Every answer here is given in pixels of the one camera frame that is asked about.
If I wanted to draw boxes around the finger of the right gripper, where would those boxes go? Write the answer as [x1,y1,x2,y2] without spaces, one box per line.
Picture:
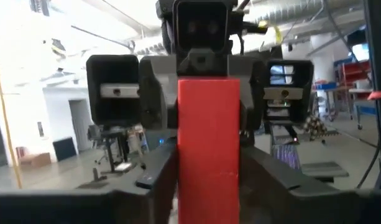
[239,58,267,131]
[138,55,179,131]

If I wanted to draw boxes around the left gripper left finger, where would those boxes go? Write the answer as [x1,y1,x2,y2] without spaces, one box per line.
[0,144,179,224]

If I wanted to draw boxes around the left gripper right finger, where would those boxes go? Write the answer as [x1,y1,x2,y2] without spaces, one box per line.
[239,146,381,224]

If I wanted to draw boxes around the red wooden block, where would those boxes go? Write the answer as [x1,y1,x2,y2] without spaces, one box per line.
[177,78,241,224]

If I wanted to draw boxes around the grey flat board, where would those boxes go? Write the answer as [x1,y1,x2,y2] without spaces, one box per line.
[300,161,350,180]

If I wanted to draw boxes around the black office chair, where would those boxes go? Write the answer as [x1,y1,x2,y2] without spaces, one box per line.
[86,123,147,175]

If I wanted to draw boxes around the yellow tape tag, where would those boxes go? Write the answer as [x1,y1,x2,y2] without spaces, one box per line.
[257,19,283,45]

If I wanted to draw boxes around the black white checkered object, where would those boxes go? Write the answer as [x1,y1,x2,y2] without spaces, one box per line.
[303,114,328,141]

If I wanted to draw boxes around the black floor panel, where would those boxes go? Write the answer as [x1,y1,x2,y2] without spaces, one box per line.
[52,136,78,162]

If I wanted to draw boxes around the red storage bin rack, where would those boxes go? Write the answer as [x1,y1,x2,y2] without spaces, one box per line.
[334,60,374,91]

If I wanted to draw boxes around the cardboard box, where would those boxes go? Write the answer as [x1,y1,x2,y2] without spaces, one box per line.
[17,152,52,169]

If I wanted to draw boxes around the yellow pole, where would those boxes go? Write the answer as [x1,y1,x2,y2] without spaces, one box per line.
[0,39,24,190]

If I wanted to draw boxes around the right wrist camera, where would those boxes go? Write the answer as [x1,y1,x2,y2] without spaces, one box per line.
[172,0,229,53]

